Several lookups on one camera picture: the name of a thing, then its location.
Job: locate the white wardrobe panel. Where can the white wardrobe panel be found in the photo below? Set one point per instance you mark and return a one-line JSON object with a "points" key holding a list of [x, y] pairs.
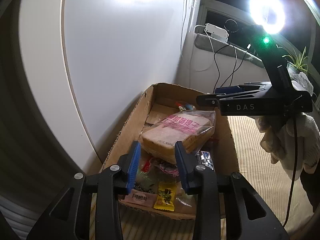
{"points": [[87, 61]]}

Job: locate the black patterned snack bar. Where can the black patterned snack bar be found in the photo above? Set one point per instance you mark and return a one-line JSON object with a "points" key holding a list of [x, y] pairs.
{"points": [[148, 188]]}

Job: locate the potted spider plant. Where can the potted spider plant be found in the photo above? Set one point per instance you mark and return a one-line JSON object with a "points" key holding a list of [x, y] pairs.
{"points": [[299, 61]]}

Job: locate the pink candy packet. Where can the pink candy packet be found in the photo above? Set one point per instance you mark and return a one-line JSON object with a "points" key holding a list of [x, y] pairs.
{"points": [[141, 198]]}

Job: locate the ring light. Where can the ring light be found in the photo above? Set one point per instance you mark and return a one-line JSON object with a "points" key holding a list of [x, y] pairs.
{"points": [[270, 14]]}

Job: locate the white gloved right hand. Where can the white gloved right hand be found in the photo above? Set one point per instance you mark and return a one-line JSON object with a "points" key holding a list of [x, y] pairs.
{"points": [[279, 142]]}

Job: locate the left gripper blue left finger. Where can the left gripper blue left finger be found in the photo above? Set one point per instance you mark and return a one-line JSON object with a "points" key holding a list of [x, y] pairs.
{"points": [[132, 164]]}

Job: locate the white power strip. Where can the white power strip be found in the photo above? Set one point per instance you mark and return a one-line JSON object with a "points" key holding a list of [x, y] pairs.
{"points": [[217, 32]]}

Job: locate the Snickers bar brown wrapper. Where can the Snickers bar brown wrapper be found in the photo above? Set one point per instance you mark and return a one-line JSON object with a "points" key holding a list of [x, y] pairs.
{"points": [[204, 158]]}

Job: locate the striped yellow tablecloth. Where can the striped yellow tablecloth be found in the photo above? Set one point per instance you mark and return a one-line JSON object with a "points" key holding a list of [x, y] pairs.
{"points": [[269, 180]]}

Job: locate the bagged toast bread pink label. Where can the bagged toast bread pink label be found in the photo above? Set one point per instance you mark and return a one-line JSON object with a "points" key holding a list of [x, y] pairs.
{"points": [[192, 128]]}

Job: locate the braised egg clear pack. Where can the braised egg clear pack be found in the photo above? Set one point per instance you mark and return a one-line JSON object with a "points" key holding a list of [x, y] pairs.
{"points": [[185, 106]]}

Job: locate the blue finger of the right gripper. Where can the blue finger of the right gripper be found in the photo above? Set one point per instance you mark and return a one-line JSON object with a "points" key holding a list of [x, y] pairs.
{"points": [[231, 89], [245, 99]]}

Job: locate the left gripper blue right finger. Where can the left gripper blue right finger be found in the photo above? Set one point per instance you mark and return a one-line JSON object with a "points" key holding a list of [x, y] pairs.
{"points": [[186, 162]]}

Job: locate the yellow candy packet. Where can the yellow candy packet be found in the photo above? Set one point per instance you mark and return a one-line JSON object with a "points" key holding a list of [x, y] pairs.
{"points": [[165, 197]]}

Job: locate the brown cardboard box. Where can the brown cardboard box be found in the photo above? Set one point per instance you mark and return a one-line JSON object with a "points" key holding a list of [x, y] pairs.
{"points": [[163, 115]]}

